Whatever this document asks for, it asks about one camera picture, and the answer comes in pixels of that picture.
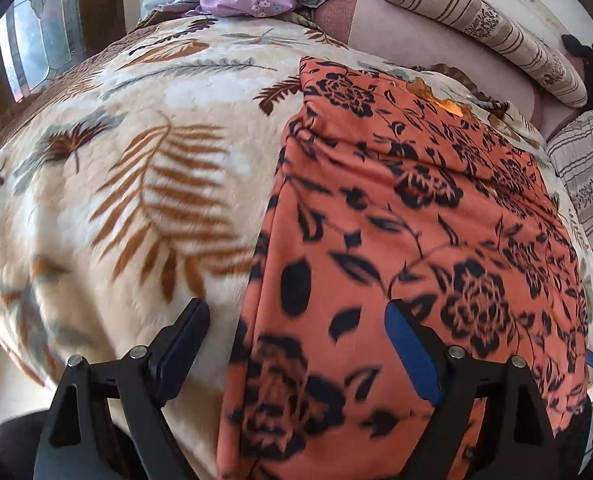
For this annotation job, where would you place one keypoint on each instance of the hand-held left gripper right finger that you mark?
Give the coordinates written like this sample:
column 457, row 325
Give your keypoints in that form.
column 411, row 355

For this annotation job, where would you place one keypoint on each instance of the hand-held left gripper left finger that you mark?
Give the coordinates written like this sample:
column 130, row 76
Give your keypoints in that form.
column 176, row 355

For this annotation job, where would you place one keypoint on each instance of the orange black floral garment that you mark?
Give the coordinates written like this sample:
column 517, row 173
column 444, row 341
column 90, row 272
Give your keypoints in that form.
column 376, row 210

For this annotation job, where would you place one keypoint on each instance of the striped floral flat pillow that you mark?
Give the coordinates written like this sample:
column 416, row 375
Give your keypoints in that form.
column 586, row 175

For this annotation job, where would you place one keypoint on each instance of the cream leaf print blanket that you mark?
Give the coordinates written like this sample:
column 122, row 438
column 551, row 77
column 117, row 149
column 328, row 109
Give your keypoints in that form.
column 126, row 160

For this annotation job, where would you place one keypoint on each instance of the black plastic object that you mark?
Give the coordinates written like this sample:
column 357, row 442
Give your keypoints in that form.
column 589, row 70

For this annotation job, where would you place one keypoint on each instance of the pink bed sheet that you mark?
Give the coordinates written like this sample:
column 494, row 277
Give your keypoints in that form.
column 401, row 35

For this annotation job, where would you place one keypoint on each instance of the brown striped bolster pillow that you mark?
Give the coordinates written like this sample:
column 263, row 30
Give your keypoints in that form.
column 476, row 15

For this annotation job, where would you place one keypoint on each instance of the stained glass window pane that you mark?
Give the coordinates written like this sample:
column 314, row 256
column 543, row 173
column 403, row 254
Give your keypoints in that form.
column 41, row 35

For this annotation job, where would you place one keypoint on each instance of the purple floral cloth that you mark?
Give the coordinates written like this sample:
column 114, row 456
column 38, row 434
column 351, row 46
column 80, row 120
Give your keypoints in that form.
column 241, row 0

